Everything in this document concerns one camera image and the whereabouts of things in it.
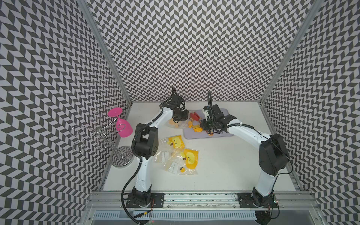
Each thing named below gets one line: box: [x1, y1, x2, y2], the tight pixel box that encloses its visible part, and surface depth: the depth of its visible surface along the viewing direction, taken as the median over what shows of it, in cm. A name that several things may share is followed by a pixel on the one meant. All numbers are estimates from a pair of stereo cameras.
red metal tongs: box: [189, 112, 203, 124], surface depth 98 cm
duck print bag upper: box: [160, 135, 185, 155], surface depth 92 cm
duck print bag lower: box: [154, 147, 200, 175], surface depth 86 cm
